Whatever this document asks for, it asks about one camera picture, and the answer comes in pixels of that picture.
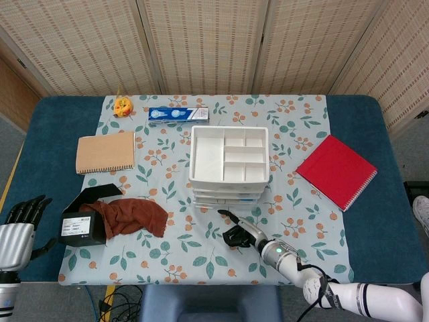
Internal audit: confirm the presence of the kraft spiral notebook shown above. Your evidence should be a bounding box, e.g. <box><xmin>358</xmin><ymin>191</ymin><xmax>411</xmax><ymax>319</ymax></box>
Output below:
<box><xmin>75</xmin><ymin>131</ymin><xmax>137</xmax><ymax>176</ymax></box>

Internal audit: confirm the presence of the blue chair back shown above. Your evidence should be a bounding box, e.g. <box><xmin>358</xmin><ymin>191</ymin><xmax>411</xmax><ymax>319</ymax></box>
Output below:
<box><xmin>139</xmin><ymin>284</ymin><xmax>282</xmax><ymax>322</ymax></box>

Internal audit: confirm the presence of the black floor cable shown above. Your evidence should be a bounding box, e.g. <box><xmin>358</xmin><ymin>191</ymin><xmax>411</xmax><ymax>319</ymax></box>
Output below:
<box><xmin>99</xmin><ymin>284</ymin><xmax>145</xmax><ymax>322</ymax></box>

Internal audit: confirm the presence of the white shoe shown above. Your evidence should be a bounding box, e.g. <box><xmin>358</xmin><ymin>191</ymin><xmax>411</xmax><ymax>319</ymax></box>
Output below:
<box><xmin>412</xmin><ymin>196</ymin><xmax>429</xmax><ymax>232</ymax></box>

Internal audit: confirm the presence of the red spiral notebook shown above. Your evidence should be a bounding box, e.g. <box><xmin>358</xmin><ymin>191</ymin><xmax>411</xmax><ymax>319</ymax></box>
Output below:
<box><xmin>294</xmin><ymin>134</ymin><xmax>379</xmax><ymax>213</ymax></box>

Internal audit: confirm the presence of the yellow tape measure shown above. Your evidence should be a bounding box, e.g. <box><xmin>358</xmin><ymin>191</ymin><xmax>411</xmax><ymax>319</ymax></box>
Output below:
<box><xmin>113</xmin><ymin>95</ymin><xmax>134</xmax><ymax>118</ymax></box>

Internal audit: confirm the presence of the woven folding screen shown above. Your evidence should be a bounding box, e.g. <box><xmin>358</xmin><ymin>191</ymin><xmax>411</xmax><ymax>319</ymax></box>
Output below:
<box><xmin>0</xmin><ymin>0</ymin><xmax>429</xmax><ymax>135</ymax></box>

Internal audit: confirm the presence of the black cardboard box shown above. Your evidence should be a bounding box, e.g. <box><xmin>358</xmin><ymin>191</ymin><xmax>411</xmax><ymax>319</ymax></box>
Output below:
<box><xmin>58</xmin><ymin>183</ymin><xmax>123</xmax><ymax>248</ymax></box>

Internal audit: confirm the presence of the brown cloth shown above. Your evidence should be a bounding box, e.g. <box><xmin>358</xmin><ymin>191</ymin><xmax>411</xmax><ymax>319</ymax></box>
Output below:
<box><xmin>80</xmin><ymin>198</ymin><xmax>169</xmax><ymax>239</ymax></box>

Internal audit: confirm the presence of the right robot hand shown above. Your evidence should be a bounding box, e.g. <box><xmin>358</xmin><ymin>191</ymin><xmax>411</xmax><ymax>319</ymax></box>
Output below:
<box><xmin>217</xmin><ymin>209</ymin><xmax>269</xmax><ymax>252</ymax></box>

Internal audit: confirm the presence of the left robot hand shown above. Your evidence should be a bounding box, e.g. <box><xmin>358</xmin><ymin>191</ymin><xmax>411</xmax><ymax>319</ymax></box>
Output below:
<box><xmin>0</xmin><ymin>195</ymin><xmax>58</xmax><ymax>272</ymax></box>

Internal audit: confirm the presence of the white plastic drawer organizer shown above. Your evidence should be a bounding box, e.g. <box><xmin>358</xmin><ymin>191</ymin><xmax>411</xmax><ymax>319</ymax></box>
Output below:
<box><xmin>188</xmin><ymin>125</ymin><xmax>270</xmax><ymax>205</ymax></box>

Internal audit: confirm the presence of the blue toothpaste box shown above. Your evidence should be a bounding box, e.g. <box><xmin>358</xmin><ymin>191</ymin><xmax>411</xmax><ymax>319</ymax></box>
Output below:
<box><xmin>147</xmin><ymin>106</ymin><xmax>209</xmax><ymax>127</ymax></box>

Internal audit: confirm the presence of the floral fruit print tablecloth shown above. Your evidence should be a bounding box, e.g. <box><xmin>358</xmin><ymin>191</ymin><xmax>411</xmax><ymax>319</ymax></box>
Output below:
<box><xmin>57</xmin><ymin>94</ymin><xmax>355</xmax><ymax>286</ymax></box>

